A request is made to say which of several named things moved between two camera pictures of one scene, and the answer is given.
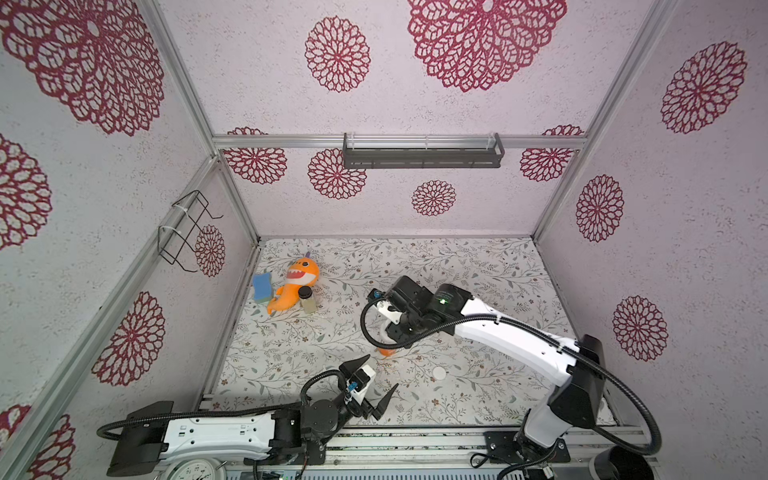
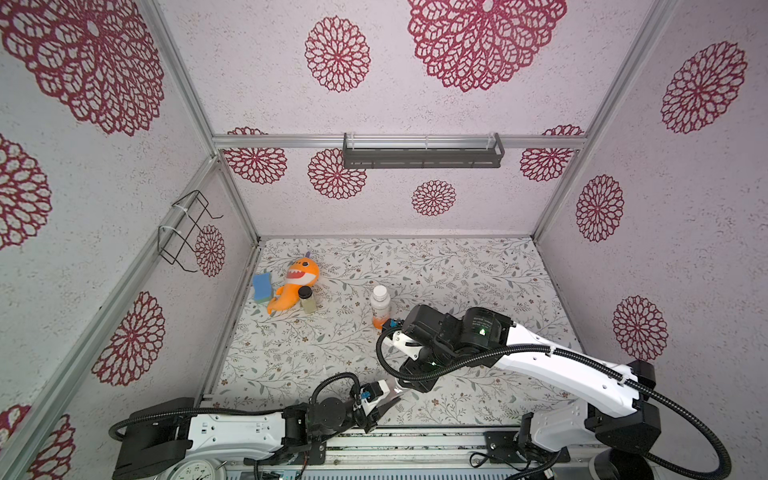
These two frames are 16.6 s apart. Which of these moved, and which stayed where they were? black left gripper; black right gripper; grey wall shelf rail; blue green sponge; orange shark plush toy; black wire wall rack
Moved: black left gripper; black right gripper
Stayed: grey wall shelf rail; blue green sponge; black wire wall rack; orange shark plush toy
